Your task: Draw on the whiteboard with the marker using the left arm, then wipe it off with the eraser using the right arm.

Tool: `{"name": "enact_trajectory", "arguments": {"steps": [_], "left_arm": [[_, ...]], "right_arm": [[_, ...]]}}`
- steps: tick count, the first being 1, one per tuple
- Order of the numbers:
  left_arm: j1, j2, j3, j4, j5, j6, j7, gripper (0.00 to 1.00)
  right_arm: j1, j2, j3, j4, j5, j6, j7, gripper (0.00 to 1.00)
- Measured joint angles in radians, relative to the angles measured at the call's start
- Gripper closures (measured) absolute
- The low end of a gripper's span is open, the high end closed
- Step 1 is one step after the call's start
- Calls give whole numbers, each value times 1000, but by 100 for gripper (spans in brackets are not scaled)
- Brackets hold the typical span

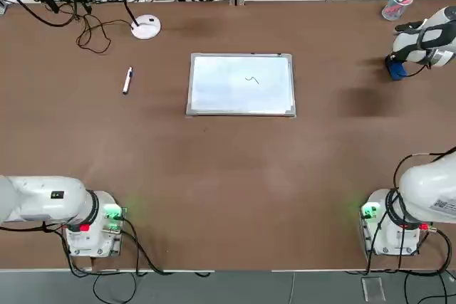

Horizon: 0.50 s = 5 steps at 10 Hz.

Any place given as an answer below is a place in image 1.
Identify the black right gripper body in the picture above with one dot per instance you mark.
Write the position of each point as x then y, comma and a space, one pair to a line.
395, 59

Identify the blue whiteboard eraser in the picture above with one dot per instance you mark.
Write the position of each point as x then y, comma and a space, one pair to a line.
397, 72

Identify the white and blue marker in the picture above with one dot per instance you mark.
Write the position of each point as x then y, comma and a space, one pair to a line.
127, 81

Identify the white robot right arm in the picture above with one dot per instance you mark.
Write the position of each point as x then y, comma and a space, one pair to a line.
427, 193

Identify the silver-framed whiteboard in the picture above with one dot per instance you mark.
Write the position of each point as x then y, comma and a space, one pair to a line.
242, 87

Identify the clear plastic pen cup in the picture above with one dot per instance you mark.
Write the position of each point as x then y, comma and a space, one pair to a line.
393, 10

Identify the metal floor outlet plate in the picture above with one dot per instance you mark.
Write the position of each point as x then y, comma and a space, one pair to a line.
373, 289

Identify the white desk lamp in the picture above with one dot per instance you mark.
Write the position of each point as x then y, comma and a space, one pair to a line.
146, 28

